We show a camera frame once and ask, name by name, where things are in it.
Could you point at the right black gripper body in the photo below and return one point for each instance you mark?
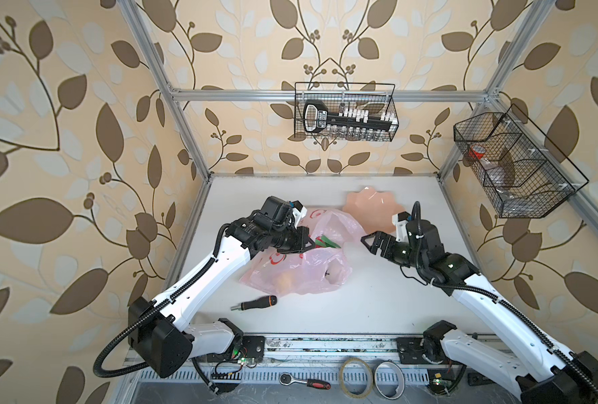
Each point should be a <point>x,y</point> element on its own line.
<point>410,259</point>

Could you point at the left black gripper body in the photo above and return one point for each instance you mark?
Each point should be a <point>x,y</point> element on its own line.
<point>288,239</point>

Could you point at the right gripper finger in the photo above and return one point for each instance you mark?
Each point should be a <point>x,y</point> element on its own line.
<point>383,252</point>
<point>378,239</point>

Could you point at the pink plastic fruit-print bag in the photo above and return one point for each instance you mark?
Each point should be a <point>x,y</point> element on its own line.
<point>317,271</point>

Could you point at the pink dragon fruit toy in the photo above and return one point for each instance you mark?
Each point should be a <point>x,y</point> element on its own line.
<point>324,242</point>

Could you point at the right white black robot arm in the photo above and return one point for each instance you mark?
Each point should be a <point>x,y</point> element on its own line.
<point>538,368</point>

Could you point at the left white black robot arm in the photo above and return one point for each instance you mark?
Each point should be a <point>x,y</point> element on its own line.
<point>161,330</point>

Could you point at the orange fruit plate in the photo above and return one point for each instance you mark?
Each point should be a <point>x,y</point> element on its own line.
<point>373,210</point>

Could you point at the black orange screwdriver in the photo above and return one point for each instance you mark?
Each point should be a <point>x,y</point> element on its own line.
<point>259,303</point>

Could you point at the red-capped plastic bottle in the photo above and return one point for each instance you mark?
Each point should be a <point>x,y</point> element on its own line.
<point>496,175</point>

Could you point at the black socket set holder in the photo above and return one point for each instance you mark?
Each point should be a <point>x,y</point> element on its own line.
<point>316,117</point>

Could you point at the clear tape roll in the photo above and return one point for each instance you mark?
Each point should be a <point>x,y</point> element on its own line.
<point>355,378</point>

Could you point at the grey tape roll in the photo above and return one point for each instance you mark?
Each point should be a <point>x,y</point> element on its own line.
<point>389,381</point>

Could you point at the black adjustable wrench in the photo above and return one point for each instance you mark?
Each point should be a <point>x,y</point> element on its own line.
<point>477,379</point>

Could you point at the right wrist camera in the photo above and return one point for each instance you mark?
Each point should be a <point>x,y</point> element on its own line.
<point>408,227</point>

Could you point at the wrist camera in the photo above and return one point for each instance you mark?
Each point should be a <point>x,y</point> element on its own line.
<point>283,213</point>
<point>408,227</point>

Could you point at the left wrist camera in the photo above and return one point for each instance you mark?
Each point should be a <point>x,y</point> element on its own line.
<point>283,213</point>

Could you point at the right black wire basket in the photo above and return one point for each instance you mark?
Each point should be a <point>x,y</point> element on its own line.
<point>546,175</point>

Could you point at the black wire basket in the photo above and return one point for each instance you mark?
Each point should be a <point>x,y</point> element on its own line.
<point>546,175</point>
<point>375,97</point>

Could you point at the centre black wire basket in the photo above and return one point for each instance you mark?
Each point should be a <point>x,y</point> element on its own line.
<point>375,97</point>

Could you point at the red-handled ratchet wrench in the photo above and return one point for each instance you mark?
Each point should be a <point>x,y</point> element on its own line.
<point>287,379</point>

